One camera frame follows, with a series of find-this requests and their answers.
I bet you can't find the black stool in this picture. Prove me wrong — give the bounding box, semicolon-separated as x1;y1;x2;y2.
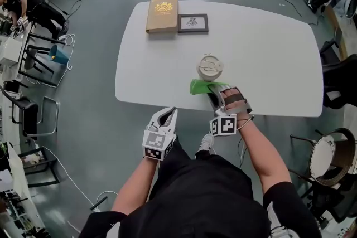
18;32;66;88

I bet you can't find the black picture frame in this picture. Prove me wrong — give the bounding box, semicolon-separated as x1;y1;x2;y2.
177;13;210;34

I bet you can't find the beige lidded cup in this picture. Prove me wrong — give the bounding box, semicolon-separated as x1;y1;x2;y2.
196;53;225;82

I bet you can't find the black office chair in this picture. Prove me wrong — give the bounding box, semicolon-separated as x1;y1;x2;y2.
319;53;357;110
300;175;357;230

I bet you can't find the person's left forearm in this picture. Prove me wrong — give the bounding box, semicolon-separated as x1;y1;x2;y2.
110;157;160;216

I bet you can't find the green cloth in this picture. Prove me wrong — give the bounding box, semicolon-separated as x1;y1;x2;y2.
189;78;231;97

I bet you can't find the person's right white shoe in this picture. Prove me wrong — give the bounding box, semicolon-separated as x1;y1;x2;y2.
197;133;216;154

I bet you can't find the brown wicker chair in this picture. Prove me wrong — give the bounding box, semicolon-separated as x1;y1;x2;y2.
288;127;357;196

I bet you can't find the brown gold-printed book box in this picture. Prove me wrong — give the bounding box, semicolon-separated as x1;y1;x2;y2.
145;0;180;35

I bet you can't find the person's right hand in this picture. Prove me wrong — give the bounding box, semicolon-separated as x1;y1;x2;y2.
222;86;249;113

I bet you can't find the black metal-frame chair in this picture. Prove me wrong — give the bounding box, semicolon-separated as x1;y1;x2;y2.
0;85;60;140

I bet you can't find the teal bucket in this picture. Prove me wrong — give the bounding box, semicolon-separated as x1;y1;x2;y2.
49;45;70;66

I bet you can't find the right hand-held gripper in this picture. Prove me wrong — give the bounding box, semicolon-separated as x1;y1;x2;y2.
206;85;253;138

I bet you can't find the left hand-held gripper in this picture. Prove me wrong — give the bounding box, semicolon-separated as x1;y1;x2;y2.
142;107;179;161

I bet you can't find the person's right forearm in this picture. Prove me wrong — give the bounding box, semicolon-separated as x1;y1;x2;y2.
237;115;292;193

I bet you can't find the white round seat cushion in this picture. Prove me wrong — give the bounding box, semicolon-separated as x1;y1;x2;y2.
309;135;335;181

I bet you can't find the person's black clothing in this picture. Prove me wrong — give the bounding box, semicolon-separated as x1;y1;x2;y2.
79;142;321;238

